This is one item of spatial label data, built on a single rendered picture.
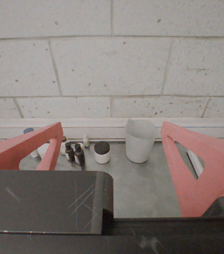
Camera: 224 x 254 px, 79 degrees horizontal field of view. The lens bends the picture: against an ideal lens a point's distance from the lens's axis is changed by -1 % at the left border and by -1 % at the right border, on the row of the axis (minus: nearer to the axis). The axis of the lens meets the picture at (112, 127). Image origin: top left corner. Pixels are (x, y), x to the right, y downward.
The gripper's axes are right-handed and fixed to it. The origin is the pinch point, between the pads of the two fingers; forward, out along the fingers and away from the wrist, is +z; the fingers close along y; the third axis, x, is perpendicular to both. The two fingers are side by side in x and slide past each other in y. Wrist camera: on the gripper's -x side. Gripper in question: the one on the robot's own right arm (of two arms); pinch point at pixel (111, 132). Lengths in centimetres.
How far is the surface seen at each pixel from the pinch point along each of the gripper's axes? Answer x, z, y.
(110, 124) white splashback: 30, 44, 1
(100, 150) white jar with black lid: 32.8, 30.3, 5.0
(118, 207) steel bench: 40.1, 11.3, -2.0
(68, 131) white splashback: 33, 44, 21
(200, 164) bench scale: 37, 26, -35
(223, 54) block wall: 0, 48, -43
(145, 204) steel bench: 40.1, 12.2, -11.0
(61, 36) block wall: -6, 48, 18
